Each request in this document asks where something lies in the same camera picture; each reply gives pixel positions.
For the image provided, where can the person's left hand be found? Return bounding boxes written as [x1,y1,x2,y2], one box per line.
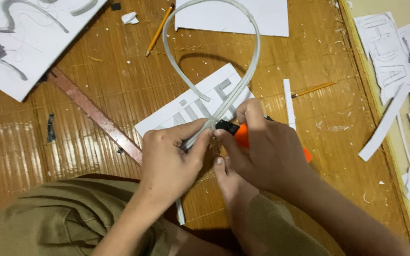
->
[139,118,213,213]

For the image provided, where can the person's right hand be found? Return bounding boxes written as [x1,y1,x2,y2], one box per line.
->
[214,98,320,200]

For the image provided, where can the orange utility knife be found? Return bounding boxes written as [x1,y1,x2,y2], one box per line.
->
[215,115,312,164]

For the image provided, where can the long white plastic strip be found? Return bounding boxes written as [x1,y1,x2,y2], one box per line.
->
[162,0,262,225]

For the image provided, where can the person's foot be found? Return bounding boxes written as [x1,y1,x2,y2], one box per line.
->
[213,156,260,217]

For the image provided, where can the narrow white foam strip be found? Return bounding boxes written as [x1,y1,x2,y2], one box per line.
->
[283,78,297,131]

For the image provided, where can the white board with grey letters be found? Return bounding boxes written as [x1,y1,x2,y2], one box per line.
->
[134,63,256,138]

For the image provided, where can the short yellow pencil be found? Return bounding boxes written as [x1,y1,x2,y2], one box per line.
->
[291,81,337,99]

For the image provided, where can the metal ruler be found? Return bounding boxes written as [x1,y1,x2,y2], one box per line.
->
[48,67,144,166]

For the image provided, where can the olive trousers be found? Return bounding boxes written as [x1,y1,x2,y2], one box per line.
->
[0,174,331,256]

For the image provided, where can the wide white foam strip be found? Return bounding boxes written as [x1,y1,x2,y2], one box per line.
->
[358,83,410,163]

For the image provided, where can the long black scrap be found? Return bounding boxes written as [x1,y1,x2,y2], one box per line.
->
[47,113,56,143]

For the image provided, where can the long yellow pencil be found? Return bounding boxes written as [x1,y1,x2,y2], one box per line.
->
[145,3,176,57]

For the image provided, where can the plain white sheet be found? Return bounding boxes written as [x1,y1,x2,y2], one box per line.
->
[174,0,290,38]

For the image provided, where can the paper with outlined letters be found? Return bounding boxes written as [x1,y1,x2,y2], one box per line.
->
[353,12,410,106]

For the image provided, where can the crumpled white paper scrap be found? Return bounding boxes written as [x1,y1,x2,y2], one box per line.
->
[121,11,140,25]

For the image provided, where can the white board with grey curves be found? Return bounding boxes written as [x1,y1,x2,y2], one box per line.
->
[0,0,110,103]

